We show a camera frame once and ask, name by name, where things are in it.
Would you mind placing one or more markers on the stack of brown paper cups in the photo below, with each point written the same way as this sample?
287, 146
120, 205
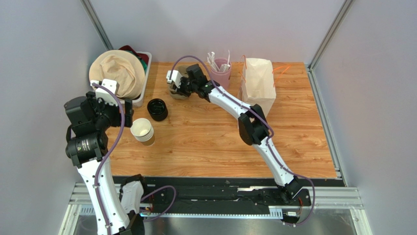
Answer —
146, 138

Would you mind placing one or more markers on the brown paper cup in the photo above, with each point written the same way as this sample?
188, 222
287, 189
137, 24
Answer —
141, 122

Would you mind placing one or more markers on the white paper takeout bag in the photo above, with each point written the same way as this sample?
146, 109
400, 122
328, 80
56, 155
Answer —
257, 85

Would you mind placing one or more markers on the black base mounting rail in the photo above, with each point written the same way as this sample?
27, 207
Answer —
222, 196

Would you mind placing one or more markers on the green cloth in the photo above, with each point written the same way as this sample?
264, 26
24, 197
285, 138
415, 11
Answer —
140, 58

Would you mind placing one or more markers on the white plastic basket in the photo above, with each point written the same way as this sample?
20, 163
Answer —
123, 72

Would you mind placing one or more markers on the stack of black lids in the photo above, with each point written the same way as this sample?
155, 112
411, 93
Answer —
157, 109

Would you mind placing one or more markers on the aluminium frame post right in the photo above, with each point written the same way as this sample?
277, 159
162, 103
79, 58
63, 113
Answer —
346, 6

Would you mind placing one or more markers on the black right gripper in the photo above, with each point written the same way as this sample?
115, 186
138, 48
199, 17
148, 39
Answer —
181, 86

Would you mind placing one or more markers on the aluminium frame post left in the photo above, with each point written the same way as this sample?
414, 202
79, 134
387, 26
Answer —
93, 16

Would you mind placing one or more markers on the dark red cloth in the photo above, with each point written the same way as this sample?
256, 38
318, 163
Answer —
143, 57

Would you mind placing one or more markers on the pink straw holder cup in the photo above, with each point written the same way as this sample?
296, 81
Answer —
222, 78

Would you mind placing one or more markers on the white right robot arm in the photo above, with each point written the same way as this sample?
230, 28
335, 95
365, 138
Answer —
253, 127

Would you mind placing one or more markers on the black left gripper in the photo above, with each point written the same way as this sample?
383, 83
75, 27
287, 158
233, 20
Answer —
91, 97

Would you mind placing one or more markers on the wrapped white straw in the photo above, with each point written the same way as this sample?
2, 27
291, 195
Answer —
224, 68
211, 61
228, 58

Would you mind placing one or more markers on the beige bucket hat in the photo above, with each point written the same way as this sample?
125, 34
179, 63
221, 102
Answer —
122, 67

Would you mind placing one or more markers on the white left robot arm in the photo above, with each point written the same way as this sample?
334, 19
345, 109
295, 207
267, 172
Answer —
117, 211

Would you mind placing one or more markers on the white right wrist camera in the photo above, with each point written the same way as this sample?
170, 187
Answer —
173, 77

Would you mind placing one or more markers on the aluminium frame post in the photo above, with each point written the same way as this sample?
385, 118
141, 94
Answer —
346, 6
93, 16

